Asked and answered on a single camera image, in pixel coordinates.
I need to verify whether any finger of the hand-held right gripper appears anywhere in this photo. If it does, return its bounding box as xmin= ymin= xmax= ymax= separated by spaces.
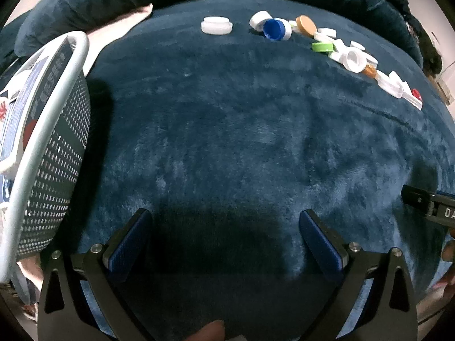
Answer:
xmin=401 ymin=185 xmax=433 ymax=209

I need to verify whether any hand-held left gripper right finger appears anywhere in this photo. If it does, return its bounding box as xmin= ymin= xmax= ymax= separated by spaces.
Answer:
xmin=299 ymin=209 xmax=418 ymax=341

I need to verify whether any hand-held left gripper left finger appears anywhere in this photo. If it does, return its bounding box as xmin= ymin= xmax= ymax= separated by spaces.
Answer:
xmin=37 ymin=208 xmax=153 ymax=341

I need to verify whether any white jar lid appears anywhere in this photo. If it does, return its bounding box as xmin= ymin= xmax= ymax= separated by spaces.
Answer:
xmin=201 ymin=16 xmax=234 ymax=36

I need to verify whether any person's right hand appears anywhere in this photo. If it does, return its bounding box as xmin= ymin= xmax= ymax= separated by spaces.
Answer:
xmin=434 ymin=227 xmax=455 ymax=297

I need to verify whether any person's left hand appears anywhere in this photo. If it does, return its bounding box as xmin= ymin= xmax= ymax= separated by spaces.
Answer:
xmin=185 ymin=320 xmax=227 ymax=341

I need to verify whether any white perforated plastic basket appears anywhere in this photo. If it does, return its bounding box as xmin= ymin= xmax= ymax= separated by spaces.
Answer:
xmin=0 ymin=31 xmax=92 ymax=285

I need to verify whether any green bottle cap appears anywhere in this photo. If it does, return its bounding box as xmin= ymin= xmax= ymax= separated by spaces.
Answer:
xmin=312 ymin=41 xmax=335 ymax=55

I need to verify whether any blue printed box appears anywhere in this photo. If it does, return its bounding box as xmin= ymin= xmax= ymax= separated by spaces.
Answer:
xmin=0 ymin=39 xmax=77 ymax=171

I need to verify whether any dark cloth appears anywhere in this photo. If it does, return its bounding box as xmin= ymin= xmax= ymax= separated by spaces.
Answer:
xmin=370 ymin=0 xmax=443 ymax=77

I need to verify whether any tan plastic lid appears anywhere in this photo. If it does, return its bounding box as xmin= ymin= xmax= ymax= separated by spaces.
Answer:
xmin=296 ymin=15 xmax=318 ymax=37

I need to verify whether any pink bed sheet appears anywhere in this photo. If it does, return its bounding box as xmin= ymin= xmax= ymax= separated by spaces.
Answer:
xmin=85 ymin=3 xmax=153 ymax=45

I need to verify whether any blue bottle cap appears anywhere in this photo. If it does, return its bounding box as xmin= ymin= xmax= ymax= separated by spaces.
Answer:
xmin=263 ymin=19 xmax=286 ymax=40

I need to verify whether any pile of white bottle caps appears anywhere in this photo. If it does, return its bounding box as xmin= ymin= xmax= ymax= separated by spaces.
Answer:
xmin=249 ymin=10 xmax=424 ymax=111

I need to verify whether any bunched dark blue quilt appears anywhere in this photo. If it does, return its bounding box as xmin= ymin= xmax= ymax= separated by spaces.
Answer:
xmin=14 ymin=0 xmax=423 ymax=65

